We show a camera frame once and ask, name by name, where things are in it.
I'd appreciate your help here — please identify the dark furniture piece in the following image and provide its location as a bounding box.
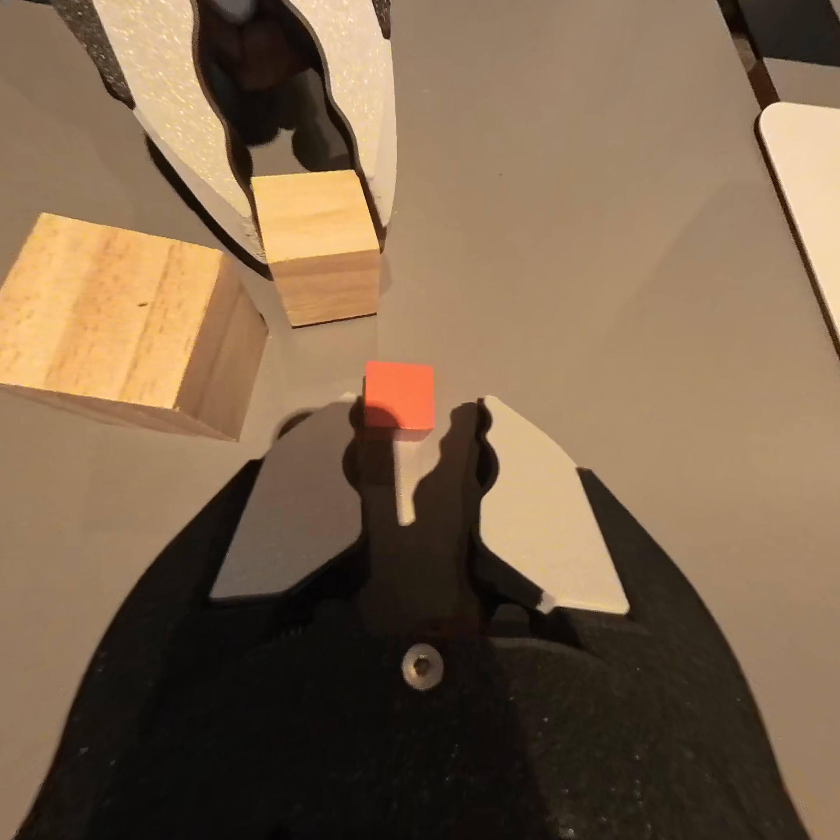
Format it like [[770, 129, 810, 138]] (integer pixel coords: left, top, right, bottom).
[[717, 0, 840, 111]]

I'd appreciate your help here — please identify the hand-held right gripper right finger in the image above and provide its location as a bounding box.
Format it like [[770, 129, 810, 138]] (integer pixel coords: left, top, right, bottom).
[[445, 396, 632, 618]]

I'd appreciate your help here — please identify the white rounded board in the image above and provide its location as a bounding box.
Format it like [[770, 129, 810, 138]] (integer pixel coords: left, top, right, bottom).
[[755, 101, 840, 361]]

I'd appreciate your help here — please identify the large natural wooden block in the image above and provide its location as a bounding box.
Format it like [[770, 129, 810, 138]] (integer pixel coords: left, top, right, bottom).
[[0, 212, 270, 442]]

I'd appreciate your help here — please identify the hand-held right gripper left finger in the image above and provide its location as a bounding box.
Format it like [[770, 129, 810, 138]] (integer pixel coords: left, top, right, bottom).
[[209, 394, 367, 601]]

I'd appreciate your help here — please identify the small natural wooden cube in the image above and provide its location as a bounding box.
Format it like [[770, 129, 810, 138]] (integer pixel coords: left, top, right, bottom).
[[251, 169, 385, 328]]

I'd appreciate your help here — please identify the small red wooden cube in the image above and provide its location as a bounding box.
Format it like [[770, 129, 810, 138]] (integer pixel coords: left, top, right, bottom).
[[362, 360, 436, 434]]

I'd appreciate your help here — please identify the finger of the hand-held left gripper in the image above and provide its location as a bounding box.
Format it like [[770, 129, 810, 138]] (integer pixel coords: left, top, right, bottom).
[[281, 0, 399, 252], [91, 0, 273, 281]]

